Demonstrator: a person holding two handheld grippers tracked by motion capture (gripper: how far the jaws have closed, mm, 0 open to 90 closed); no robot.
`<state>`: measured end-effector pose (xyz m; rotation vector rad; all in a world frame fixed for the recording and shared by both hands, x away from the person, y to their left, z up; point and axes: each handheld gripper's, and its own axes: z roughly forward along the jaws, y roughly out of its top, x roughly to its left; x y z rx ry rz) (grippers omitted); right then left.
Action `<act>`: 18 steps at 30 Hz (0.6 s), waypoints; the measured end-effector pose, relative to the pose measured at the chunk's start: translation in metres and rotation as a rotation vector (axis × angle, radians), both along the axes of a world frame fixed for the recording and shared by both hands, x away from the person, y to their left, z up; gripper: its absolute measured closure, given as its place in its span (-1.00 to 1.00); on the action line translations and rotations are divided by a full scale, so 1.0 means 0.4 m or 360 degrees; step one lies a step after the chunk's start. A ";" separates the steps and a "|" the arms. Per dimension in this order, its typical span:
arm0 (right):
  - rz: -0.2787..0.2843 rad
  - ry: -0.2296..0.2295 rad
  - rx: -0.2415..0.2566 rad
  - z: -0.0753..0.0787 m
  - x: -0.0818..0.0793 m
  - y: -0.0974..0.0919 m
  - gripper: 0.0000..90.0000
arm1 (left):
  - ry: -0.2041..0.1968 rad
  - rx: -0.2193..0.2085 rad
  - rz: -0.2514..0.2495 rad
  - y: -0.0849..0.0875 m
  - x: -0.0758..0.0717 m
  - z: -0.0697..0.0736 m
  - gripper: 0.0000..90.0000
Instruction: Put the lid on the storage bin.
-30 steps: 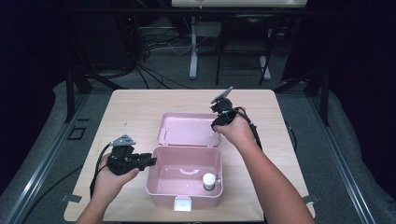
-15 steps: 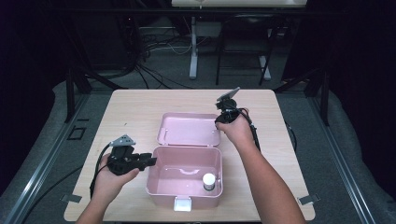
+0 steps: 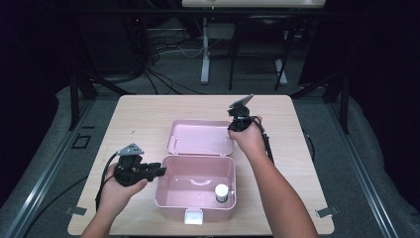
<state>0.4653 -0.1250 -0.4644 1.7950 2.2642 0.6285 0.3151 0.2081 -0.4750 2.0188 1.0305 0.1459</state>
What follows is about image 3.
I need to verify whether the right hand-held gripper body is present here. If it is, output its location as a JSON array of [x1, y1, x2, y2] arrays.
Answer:
[[227, 93, 256, 133]]

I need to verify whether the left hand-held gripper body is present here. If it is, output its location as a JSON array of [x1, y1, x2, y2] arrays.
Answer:
[[113, 142, 151, 188]]

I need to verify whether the pink plastic storage box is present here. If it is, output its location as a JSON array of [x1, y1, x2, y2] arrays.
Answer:
[[154, 118, 238, 226]]

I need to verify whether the small bottle with white cap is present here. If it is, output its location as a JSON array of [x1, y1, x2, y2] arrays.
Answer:
[[214, 183, 230, 204]]

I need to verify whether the person's right hand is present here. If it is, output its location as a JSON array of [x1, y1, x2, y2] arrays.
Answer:
[[228, 115, 269, 161]]

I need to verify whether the person's left hand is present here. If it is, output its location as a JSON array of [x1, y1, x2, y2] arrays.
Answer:
[[98, 162, 149, 213]]

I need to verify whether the black chair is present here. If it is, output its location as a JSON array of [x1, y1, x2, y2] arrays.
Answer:
[[228, 14, 300, 92]]

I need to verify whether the metal table clip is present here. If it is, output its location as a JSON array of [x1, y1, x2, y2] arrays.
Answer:
[[315, 205, 341, 219], [63, 205, 88, 217]]

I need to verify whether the white desk with legs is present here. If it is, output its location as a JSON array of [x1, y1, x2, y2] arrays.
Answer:
[[181, 0, 327, 85]]

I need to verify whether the black metal stand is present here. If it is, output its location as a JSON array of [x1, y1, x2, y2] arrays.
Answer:
[[67, 70, 137, 131], [290, 70, 351, 135]]

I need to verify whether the left hand-held gripper cable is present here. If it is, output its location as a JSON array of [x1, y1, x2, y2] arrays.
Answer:
[[94, 150, 121, 212]]

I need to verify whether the hand-held gripper cable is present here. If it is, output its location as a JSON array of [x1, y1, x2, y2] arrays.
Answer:
[[251, 115, 276, 166], [94, 150, 121, 212]]

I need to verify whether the right hand-held gripper cable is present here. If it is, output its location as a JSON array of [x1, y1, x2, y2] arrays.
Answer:
[[251, 115, 276, 166]]

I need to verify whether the black floor cable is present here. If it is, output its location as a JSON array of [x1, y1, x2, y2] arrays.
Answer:
[[22, 177, 89, 238], [301, 128, 317, 164]]

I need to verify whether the aluminium floor rail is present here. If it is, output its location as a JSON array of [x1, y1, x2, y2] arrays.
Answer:
[[326, 98, 401, 238], [3, 98, 97, 238]]

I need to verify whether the tangle of floor cables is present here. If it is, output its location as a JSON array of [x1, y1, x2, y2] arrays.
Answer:
[[140, 28, 214, 97]]

